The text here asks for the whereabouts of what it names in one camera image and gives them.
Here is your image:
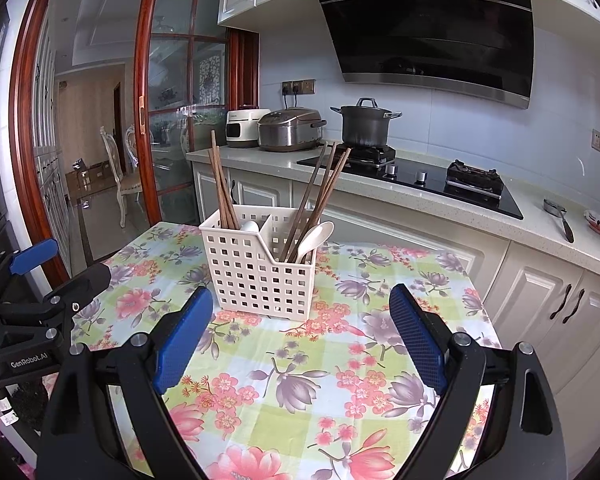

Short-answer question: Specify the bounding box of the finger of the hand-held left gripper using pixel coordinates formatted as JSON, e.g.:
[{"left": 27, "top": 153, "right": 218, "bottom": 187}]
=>
[
  {"left": 45, "top": 262, "right": 114, "bottom": 341},
  {"left": 0, "top": 238, "right": 59, "bottom": 291}
]

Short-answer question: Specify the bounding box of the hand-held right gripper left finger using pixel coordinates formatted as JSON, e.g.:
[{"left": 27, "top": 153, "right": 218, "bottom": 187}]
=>
[{"left": 37, "top": 285, "right": 216, "bottom": 480}]

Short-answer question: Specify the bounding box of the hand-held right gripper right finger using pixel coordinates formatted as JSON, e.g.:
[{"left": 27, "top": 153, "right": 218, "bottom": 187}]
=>
[{"left": 389, "top": 282, "right": 568, "bottom": 480}]

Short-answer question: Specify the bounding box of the white perforated plastic basket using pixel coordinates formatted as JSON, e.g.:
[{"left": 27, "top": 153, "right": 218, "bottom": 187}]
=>
[{"left": 199, "top": 205, "right": 331, "bottom": 323}]

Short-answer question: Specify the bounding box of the brown cardboard box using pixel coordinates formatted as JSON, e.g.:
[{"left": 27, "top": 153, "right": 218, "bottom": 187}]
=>
[{"left": 65, "top": 157, "right": 117, "bottom": 191}]

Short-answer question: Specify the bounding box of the floral tablecloth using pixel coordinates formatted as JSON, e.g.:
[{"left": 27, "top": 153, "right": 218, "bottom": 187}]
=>
[{"left": 70, "top": 221, "right": 503, "bottom": 480}]

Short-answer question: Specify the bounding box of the black glass gas stove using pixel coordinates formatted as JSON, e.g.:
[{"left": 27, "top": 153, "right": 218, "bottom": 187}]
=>
[{"left": 296, "top": 145, "right": 524, "bottom": 220}]

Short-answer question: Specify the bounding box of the small white kitchen appliance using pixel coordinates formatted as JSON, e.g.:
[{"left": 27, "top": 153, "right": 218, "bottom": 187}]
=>
[{"left": 225, "top": 105, "right": 271, "bottom": 148}]

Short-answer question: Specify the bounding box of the dark grey lidded pot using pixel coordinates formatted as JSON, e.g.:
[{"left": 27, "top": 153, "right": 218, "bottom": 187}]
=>
[{"left": 330, "top": 97, "right": 402, "bottom": 148}]

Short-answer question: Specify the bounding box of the red wooden glass sliding door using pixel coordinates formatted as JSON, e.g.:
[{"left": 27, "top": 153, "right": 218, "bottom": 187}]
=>
[{"left": 10, "top": 0, "right": 260, "bottom": 286}]

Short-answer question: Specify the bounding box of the silver rice cooker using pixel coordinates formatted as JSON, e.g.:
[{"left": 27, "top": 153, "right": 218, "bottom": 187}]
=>
[{"left": 257, "top": 107, "right": 327, "bottom": 152}]

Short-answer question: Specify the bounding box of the black range hood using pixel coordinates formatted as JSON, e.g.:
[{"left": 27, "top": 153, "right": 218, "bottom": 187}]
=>
[{"left": 307, "top": 0, "right": 536, "bottom": 110}]

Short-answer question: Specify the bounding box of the metal scoop black handle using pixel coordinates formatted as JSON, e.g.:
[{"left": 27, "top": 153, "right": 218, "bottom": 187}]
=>
[{"left": 544, "top": 199, "right": 575, "bottom": 243}]

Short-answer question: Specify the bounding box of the gold wall socket with plugs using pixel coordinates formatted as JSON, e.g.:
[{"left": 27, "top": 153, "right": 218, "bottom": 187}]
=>
[{"left": 281, "top": 79, "right": 317, "bottom": 97}]

